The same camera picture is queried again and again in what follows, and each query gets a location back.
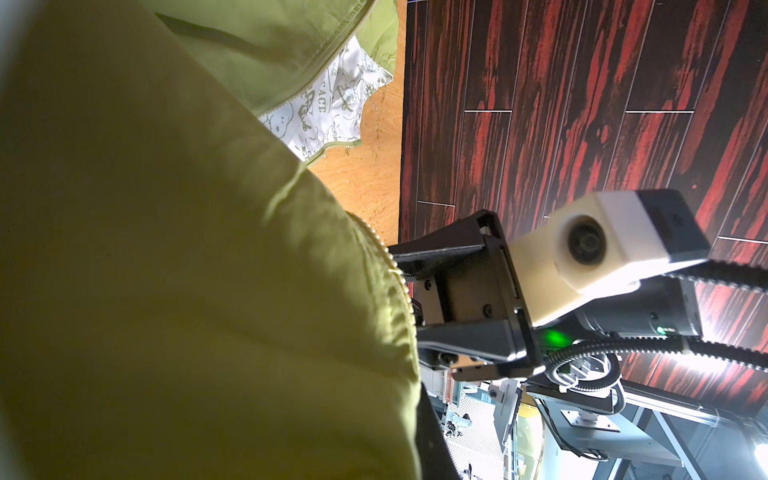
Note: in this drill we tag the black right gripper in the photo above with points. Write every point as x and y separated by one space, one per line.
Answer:
471 319

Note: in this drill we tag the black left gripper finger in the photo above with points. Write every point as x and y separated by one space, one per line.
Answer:
435 460

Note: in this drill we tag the green Snoopy zip jacket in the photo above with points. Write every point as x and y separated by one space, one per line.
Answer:
181 297

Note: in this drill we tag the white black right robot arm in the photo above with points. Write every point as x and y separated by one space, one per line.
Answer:
580 392

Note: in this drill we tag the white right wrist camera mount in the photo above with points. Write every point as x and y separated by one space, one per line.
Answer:
602 245

